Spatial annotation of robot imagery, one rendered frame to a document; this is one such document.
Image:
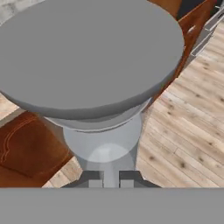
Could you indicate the grey round bar stool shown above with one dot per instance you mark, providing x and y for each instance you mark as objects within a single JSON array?
[{"x": 87, "y": 55}]

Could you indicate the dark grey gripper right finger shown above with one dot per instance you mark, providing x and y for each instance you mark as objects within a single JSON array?
[{"x": 129, "y": 176}]

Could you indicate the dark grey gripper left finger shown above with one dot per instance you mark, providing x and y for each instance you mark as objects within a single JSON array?
[{"x": 93, "y": 176}]

